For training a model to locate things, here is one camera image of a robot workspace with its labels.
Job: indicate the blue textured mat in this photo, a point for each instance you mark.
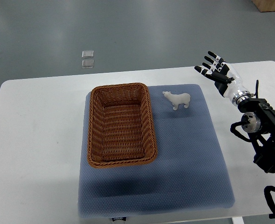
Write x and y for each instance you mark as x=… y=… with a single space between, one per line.
x=189 y=172

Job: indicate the floor metal plate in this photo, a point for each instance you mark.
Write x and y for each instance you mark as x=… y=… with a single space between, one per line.
x=88 y=63
x=88 y=54

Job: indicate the black label tag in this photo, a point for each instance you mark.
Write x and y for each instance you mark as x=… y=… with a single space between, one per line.
x=119 y=219

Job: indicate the upper floor metal plate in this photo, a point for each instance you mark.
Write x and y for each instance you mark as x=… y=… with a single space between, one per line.
x=88 y=54

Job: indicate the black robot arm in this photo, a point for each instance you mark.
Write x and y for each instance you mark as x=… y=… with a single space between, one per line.
x=257 y=126

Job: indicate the lower floor metal plate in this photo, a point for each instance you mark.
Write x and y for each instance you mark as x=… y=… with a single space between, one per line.
x=88 y=63

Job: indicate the white bear figurine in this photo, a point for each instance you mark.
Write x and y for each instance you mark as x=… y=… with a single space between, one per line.
x=177 y=99

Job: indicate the brown wicker basket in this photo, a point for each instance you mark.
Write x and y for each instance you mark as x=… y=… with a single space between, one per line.
x=121 y=127

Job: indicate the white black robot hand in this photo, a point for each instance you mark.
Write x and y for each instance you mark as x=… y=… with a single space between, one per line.
x=226 y=78

